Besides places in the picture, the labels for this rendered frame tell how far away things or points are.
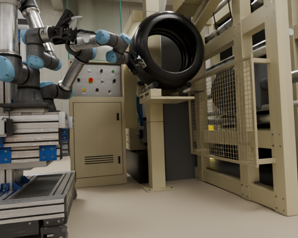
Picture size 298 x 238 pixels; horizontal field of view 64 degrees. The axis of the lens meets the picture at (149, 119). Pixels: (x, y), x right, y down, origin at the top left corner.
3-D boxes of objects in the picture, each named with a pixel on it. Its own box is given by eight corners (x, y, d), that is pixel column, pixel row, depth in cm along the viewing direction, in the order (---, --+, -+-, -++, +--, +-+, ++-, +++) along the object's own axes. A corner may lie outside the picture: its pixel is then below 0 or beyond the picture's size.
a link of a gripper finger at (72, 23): (82, 27, 104) (73, 35, 111) (82, 14, 105) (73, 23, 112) (75, 24, 102) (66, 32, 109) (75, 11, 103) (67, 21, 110)
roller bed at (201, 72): (182, 93, 242) (181, 64, 243) (195, 93, 246) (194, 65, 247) (191, 90, 223) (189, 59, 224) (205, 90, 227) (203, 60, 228)
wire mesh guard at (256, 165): (190, 153, 231) (187, 82, 233) (192, 153, 231) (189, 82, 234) (256, 167, 145) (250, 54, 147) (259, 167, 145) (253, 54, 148)
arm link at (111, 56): (116, 54, 143) (109, 65, 146) (127, 55, 152) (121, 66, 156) (108, 46, 145) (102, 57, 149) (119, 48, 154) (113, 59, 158)
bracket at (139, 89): (136, 97, 216) (136, 86, 216) (177, 97, 227) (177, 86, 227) (137, 96, 212) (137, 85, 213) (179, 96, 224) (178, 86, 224)
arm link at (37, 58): (51, 70, 124) (51, 49, 124) (37, 64, 113) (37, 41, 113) (38, 71, 125) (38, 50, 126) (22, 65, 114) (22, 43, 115)
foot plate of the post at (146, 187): (139, 185, 233) (139, 183, 233) (165, 182, 240) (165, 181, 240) (147, 192, 207) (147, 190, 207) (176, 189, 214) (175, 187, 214)
